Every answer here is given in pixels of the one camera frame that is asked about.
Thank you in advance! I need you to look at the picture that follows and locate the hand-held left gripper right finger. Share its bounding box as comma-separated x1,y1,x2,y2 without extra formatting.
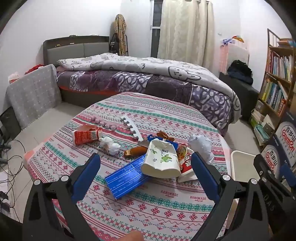
191,152,275,241

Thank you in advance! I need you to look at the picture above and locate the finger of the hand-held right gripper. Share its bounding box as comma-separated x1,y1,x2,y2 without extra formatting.
279,163,296,186
253,154,294,200

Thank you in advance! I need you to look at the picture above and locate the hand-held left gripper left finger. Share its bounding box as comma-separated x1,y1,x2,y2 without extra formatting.
22,153,102,241

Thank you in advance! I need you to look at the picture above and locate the red snack packet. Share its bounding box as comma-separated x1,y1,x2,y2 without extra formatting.
177,142,198,182

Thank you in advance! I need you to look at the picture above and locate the white trash bin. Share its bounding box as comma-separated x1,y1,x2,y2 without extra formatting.
231,150,263,186

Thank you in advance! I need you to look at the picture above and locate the white tissue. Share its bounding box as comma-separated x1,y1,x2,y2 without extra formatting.
99,136,122,156

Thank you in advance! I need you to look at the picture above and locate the blue cardboard box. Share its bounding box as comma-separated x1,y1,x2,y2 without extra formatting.
105,154,151,200

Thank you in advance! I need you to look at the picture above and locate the white paper cup green print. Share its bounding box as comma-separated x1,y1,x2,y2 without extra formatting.
141,140,181,179

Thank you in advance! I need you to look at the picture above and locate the brown sausage wrapper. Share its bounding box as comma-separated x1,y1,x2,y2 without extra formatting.
123,146,148,159

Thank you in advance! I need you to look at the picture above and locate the blue carton box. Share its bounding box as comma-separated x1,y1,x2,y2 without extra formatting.
146,134,179,151

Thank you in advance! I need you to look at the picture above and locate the dark blue water carton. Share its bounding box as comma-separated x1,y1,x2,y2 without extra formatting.
261,144,296,186
274,109,296,167

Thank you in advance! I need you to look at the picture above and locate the crumpled grey plastic bag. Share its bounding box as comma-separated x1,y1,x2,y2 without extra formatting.
187,134,215,165

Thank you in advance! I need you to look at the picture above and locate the stack of books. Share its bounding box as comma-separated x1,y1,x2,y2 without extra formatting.
249,109,271,147

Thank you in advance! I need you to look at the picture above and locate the red and white carton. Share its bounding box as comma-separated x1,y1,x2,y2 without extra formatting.
72,124,103,146

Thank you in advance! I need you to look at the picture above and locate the beige cardboard box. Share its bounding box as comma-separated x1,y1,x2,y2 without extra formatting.
262,115,276,131

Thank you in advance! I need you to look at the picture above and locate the patterned tablecloth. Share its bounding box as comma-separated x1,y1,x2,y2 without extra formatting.
23,91,232,241

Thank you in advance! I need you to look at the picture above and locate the pink foam strip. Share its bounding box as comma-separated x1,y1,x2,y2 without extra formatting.
91,113,117,130

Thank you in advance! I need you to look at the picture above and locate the brown candy wrapper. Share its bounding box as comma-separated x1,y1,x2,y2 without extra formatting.
156,130,175,142

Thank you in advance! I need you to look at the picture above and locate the grey storage box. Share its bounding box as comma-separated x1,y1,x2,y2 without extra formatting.
255,100,266,114

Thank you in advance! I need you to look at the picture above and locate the white foam strip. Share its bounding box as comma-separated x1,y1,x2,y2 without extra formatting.
120,115,145,142

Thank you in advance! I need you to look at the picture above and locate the row of books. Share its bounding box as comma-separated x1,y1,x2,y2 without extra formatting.
266,50,294,81
261,80,288,116

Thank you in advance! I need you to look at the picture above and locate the black storage bench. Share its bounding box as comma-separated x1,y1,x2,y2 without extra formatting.
218,72,259,121

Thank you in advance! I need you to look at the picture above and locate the black box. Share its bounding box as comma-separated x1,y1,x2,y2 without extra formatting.
0,106,22,149

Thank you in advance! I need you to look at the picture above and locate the grey checked cloth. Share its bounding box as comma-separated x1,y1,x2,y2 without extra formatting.
6,64,62,129

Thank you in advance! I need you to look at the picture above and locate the black bag on stool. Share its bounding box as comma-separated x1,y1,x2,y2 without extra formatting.
227,60,253,85

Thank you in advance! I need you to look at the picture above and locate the purple patterned bedsheet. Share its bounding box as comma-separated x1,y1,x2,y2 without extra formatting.
56,70,233,136

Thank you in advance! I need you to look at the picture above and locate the pink white drawer cabinet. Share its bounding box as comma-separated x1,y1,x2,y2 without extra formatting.
218,43,250,75

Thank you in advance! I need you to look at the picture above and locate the red cloth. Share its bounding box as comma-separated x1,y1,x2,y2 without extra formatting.
25,64,44,75

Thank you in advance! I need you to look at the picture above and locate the wooden bookshelf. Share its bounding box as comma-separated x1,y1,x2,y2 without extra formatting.
248,28,296,146

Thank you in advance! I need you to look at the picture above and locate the white cat print quilt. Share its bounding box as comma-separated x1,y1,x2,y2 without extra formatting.
57,53,241,121

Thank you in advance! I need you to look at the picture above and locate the grey upholstered bed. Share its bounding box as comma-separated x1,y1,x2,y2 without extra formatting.
43,35,241,137

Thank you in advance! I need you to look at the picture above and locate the colourful toy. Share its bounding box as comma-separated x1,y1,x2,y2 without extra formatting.
222,35,244,45

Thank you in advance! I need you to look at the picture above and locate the black hanging bag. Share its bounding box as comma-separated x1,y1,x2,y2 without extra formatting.
109,33,119,55

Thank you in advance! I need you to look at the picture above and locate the cream curtain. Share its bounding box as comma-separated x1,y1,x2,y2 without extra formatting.
157,0,215,70

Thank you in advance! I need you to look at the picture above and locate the window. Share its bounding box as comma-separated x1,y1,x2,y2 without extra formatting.
150,0,163,57

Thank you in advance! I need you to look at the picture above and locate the plaid coat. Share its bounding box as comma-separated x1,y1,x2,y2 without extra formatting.
113,14,129,56

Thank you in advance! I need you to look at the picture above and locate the black cable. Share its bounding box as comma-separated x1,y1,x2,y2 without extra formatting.
0,139,26,223

